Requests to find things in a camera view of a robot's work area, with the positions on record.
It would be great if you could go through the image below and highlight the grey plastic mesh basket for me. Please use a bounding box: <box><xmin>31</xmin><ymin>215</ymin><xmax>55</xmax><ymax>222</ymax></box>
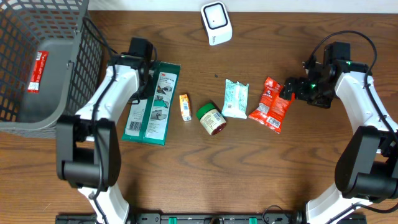
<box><xmin>1</xmin><ymin>0</ymin><xmax>103</xmax><ymax>139</ymax></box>

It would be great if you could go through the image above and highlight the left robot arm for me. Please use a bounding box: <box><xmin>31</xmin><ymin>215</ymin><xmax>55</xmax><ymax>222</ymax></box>
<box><xmin>55</xmin><ymin>37</ymin><xmax>157</xmax><ymax>223</ymax></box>

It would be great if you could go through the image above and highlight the white barcode scanner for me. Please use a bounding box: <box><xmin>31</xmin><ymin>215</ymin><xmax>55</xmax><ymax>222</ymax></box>
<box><xmin>200</xmin><ymin>1</ymin><xmax>233</xmax><ymax>46</ymax></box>

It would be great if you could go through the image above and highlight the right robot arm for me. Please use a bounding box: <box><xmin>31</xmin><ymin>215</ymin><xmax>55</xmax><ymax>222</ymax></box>
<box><xmin>279</xmin><ymin>42</ymin><xmax>397</xmax><ymax>223</ymax></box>

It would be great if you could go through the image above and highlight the green white packet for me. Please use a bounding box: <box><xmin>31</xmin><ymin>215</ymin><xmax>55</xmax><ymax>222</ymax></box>
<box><xmin>121</xmin><ymin>62</ymin><xmax>181</xmax><ymax>146</ymax></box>

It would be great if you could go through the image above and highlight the red snack packet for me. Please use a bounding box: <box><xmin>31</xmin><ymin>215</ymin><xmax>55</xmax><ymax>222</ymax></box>
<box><xmin>248</xmin><ymin>77</ymin><xmax>295</xmax><ymax>134</ymax></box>

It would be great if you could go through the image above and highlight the small orange white carton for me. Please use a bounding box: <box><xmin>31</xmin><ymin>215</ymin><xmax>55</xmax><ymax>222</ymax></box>
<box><xmin>179</xmin><ymin>94</ymin><xmax>192</xmax><ymax>121</ymax></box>

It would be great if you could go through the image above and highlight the light teal wipes pack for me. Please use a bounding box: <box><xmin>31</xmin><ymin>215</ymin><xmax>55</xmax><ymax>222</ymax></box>
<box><xmin>221</xmin><ymin>79</ymin><xmax>249</xmax><ymax>119</ymax></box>

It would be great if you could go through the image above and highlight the green lid jar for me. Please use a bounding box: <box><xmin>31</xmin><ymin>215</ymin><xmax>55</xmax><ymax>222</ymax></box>
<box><xmin>196</xmin><ymin>103</ymin><xmax>226</xmax><ymax>136</ymax></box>

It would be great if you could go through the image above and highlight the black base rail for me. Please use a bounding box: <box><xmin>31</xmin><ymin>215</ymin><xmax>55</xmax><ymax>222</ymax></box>
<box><xmin>54</xmin><ymin>213</ymin><xmax>367</xmax><ymax>224</ymax></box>

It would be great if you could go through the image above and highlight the narrow red stick packet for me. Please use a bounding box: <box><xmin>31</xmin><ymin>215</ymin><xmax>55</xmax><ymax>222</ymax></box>
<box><xmin>27</xmin><ymin>51</ymin><xmax>49</xmax><ymax>93</ymax></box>

